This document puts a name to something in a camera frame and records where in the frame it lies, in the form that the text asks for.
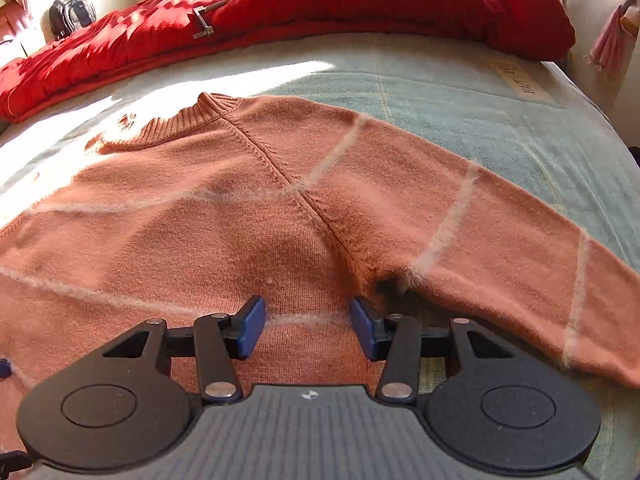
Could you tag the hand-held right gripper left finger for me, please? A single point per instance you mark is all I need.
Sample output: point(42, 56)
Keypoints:
point(254, 325)

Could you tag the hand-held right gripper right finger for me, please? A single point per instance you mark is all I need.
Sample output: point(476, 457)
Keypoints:
point(362, 325)

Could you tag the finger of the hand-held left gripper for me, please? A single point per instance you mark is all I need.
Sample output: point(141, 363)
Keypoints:
point(15, 462)
point(5, 368)

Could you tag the orange striped knit sweater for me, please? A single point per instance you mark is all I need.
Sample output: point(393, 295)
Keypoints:
point(200, 230)

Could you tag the green checked bed sheet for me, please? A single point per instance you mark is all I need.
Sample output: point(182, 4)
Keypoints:
point(475, 110)

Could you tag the red quilt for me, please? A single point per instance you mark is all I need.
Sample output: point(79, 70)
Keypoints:
point(350, 5)

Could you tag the wooden headboard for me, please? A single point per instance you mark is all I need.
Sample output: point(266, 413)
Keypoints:
point(12, 30)

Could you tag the grey backpack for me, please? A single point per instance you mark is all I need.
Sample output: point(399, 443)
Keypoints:
point(72, 15)

